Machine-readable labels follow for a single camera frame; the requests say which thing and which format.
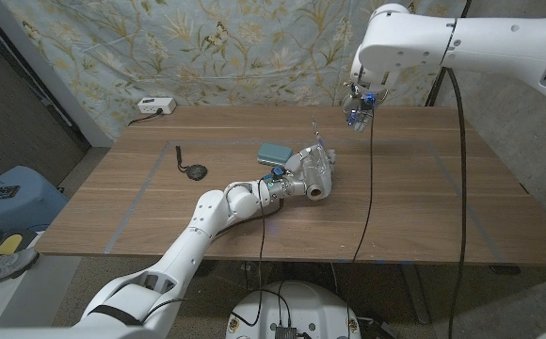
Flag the black backdrop stand pole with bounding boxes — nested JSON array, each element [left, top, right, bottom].
[[426, 0, 473, 107]]

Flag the white power strip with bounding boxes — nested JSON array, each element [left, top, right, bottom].
[[136, 96, 177, 116]]

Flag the floral printed backdrop cloth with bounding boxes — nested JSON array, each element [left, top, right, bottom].
[[0, 0, 468, 142]]

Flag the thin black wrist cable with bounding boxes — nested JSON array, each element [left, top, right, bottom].
[[345, 106, 376, 339], [229, 177, 268, 328]]

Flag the black puck with cord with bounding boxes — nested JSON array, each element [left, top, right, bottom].
[[174, 144, 209, 182]]

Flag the aluminum foil roll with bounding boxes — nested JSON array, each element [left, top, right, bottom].
[[300, 116, 335, 202]]

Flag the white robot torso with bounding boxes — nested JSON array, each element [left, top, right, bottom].
[[224, 281, 362, 339]]

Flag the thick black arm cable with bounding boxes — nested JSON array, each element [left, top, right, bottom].
[[214, 198, 286, 239], [444, 67, 470, 339]]

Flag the grey metal table leg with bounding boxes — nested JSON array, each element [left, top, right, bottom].
[[399, 263, 432, 325]]

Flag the thin black left wrist cable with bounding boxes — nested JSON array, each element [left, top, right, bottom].
[[229, 177, 268, 328]]

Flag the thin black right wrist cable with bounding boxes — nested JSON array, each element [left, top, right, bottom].
[[345, 106, 376, 339]]

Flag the grey sneaker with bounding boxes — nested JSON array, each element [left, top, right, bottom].
[[0, 248, 41, 291]]

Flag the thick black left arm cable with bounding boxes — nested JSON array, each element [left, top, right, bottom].
[[214, 198, 286, 239]]

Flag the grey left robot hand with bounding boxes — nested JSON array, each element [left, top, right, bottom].
[[266, 143, 338, 200]]

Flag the black power strip cord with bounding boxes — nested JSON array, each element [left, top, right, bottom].
[[128, 108, 164, 127]]

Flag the teal soap box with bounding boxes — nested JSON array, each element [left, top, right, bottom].
[[256, 142, 295, 168]]

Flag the blue plastic bin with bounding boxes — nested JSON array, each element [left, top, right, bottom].
[[0, 164, 70, 234]]

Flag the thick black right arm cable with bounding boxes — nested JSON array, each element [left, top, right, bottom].
[[444, 67, 470, 339]]

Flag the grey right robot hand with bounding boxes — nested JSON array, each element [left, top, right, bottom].
[[341, 80, 391, 134]]

